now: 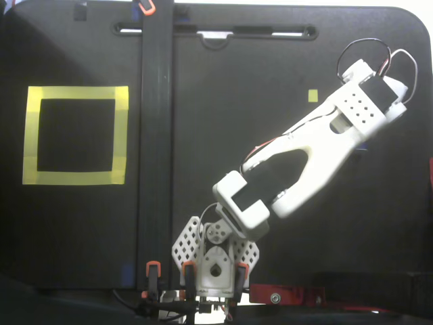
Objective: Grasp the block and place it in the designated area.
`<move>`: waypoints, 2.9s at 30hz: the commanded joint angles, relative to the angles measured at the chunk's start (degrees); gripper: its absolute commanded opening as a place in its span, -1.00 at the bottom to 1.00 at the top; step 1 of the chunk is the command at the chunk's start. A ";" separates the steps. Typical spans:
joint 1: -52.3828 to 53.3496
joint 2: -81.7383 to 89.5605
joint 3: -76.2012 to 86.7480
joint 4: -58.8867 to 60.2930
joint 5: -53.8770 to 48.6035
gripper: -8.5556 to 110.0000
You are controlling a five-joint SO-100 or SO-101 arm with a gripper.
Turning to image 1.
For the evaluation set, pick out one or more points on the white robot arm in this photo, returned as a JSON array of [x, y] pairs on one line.
[[321, 149]]

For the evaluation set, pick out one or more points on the small yellow tape marker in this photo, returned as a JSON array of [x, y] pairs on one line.
[[313, 95]]

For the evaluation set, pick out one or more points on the orange black spring clamp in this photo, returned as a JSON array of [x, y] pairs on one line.
[[154, 276], [189, 274], [146, 6], [242, 274]]

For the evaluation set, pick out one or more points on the black table strip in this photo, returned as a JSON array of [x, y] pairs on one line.
[[155, 135]]

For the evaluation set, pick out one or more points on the blue tape piece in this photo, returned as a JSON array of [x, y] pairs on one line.
[[126, 274], [135, 11]]

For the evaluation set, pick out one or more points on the yellow tape square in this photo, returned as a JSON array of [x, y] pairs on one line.
[[74, 92]]

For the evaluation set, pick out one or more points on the red corner bracket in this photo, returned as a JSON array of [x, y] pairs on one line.
[[264, 292]]

